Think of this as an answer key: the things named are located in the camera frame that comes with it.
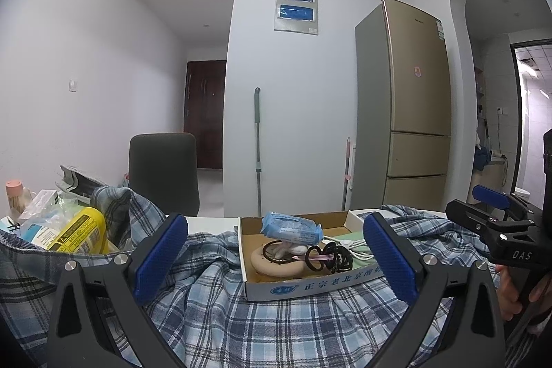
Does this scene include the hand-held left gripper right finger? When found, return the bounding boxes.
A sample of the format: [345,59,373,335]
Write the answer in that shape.
[363,212,506,368]

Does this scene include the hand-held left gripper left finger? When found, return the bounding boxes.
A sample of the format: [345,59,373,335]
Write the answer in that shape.
[45,213,189,368]

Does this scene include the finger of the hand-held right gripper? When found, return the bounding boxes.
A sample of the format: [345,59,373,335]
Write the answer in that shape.
[445,200,510,249]
[471,185,539,219]

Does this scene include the white charger cable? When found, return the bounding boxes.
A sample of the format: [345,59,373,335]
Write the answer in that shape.
[323,236,374,262]

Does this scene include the green sponge pad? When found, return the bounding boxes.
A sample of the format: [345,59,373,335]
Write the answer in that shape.
[332,232,367,248]

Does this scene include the black and pink hair ties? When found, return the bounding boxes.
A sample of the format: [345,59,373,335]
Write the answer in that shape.
[304,245,337,271]

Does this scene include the pink plush hair tie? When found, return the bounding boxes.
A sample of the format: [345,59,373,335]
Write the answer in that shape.
[262,239,309,265]

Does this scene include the cardboard box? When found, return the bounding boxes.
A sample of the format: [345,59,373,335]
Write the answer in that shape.
[238,210,386,302]

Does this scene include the blue tissue pack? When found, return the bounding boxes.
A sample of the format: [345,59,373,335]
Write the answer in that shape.
[261,212,323,246]

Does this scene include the person's right hand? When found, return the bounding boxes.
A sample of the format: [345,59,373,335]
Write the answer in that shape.
[495,265,552,328]

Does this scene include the beige cabinet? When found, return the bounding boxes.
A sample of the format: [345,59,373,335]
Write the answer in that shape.
[472,159,510,201]

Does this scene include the blue cloth on cabinet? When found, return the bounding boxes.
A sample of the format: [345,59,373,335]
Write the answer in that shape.
[474,146,493,171]

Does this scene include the black chair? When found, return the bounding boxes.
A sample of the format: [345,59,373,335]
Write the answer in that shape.
[128,133,200,218]

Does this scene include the yellow bag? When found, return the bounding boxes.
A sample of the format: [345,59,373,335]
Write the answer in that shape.
[47,208,108,254]

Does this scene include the black framed glass door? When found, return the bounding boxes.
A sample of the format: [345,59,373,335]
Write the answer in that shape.
[510,42,552,196]

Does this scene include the grey striped clothing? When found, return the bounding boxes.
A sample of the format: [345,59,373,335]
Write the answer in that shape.
[502,325,535,368]

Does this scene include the grey printed packet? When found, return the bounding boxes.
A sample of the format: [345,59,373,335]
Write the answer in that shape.
[59,165,110,198]

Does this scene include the gold refrigerator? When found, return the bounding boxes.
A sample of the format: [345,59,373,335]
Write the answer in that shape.
[354,0,451,211]

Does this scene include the blue plaid cloth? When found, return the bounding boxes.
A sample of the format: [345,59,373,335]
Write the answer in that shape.
[0,185,524,368]

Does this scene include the clear plastic packet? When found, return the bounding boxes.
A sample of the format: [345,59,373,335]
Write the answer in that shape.
[17,189,82,250]

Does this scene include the dark wooden door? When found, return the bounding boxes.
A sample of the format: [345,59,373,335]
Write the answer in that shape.
[183,60,227,170]

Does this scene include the pink lidded jar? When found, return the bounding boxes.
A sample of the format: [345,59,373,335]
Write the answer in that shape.
[5,179,37,220]

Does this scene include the grey electrical panel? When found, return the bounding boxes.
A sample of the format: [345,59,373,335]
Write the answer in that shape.
[274,0,319,36]

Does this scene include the pink broom handle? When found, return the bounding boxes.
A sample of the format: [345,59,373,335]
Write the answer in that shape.
[342,137,352,211]

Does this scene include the wall shelf with items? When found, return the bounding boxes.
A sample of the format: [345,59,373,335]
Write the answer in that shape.
[473,66,487,145]

